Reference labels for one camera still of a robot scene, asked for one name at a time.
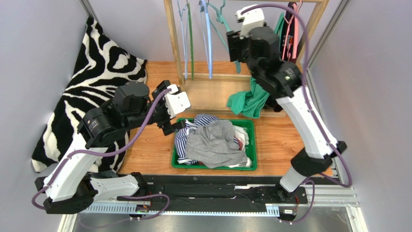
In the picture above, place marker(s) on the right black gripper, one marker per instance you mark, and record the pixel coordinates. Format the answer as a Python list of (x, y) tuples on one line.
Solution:
[(233, 46)]

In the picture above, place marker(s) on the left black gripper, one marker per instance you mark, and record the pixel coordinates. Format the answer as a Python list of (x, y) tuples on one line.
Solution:
[(168, 128)]

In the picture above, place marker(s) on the blue white striped tank top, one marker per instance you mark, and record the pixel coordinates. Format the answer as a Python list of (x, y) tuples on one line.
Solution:
[(181, 135)]

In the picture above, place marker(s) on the light blue plastic hanger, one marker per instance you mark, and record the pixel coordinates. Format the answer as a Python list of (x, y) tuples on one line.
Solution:
[(207, 37)]

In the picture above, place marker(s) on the green plastic hanger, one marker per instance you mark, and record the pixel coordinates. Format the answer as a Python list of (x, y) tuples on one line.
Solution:
[(191, 39)]

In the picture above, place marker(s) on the light blue wire hanger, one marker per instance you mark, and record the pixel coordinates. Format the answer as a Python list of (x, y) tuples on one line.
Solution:
[(184, 38)]

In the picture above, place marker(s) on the grey tank top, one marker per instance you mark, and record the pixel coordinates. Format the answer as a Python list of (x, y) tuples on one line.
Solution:
[(214, 145)]

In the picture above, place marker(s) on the pink plastic hanger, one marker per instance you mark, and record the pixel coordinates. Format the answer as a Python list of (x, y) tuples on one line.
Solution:
[(294, 32)]

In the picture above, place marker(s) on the green tank top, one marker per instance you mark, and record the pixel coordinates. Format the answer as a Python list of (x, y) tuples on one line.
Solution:
[(248, 103)]

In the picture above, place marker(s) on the pink wire hanger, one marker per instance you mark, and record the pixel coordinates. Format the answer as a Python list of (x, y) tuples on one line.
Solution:
[(287, 37)]

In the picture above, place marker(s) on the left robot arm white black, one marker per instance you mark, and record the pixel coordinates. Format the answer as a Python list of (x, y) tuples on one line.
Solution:
[(70, 189)]

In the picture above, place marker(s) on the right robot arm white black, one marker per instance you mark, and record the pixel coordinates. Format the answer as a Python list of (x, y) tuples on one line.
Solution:
[(260, 51)]

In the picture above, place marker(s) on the wooden clothes rack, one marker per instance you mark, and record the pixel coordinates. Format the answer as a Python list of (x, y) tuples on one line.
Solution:
[(210, 96)]

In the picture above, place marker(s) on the zebra print blanket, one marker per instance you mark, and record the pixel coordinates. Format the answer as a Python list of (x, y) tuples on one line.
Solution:
[(100, 68)]

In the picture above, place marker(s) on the green plastic tray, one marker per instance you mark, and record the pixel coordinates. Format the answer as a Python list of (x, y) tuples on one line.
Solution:
[(250, 148)]

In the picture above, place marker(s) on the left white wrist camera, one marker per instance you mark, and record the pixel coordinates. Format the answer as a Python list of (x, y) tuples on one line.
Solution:
[(176, 101)]

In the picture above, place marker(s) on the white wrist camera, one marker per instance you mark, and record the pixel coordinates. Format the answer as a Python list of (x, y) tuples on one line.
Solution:
[(251, 19), (176, 101)]

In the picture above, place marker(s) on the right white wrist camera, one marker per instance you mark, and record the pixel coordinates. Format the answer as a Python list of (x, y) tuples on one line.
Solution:
[(251, 19)]

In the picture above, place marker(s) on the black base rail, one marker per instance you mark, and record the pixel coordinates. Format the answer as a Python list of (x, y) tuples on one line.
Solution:
[(248, 196)]

